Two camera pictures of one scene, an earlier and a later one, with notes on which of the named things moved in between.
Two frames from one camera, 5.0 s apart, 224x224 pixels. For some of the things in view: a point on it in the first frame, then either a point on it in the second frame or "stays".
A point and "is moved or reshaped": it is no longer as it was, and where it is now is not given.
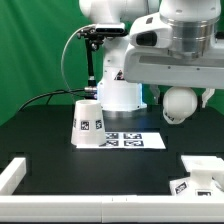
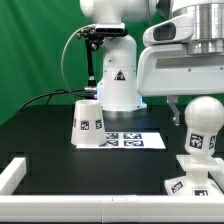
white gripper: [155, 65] stays
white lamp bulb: [179, 103] is moved or reshaped
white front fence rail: [111, 208] stays
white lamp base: [206, 177] stays
